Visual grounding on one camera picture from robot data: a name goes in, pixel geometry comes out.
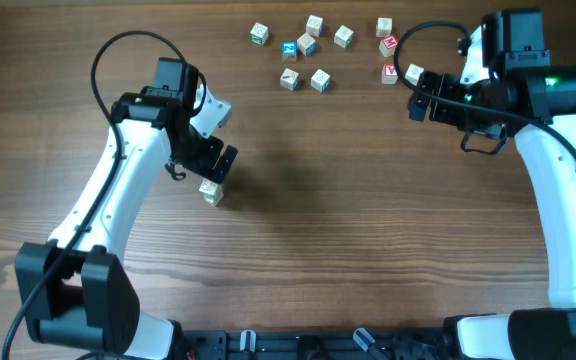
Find letter A wooden block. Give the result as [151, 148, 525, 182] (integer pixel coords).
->
[199, 178, 223, 197]

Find wooden block tower base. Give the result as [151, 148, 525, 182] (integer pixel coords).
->
[204, 195, 223, 206]

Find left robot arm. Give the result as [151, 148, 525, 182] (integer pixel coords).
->
[14, 58, 237, 359]

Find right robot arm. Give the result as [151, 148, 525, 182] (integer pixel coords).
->
[402, 8, 576, 359]

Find plain wooden block right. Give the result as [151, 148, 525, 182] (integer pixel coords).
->
[405, 64, 424, 86]

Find plain wooden block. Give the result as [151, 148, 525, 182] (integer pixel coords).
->
[306, 15, 324, 37]
[405, 64, 424, 86]

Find red A wooden block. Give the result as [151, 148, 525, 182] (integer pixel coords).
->
[381, 64, 399, 85]

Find red M tilted block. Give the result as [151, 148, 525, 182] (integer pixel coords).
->
[379, 35, 399, 57]

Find wooden block top right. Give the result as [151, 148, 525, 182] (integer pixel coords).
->
[376, 17, 393, 38]

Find number one wooden block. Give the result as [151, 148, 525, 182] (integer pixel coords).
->
[334, 25, 354, 49]

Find wooden block blue side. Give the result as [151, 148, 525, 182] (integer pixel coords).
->
[310, 69, 331, 92]

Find slash wooden block blue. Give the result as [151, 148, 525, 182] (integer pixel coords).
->
[280, 68, 300, 91]

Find snail wooden block blue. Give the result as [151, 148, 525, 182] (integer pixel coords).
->
[297, 33, 317, 56]

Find plain top wooden block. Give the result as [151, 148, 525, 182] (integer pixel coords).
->
[306, 15, 324, 37]

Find green edged wooden block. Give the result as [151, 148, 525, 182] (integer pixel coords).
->
[250, 22, 270, 46]

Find blue number two block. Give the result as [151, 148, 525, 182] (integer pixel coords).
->
[282, 41, 298, 62]

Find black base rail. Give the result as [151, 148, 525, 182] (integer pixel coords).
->
[170, 328, 449, 360]

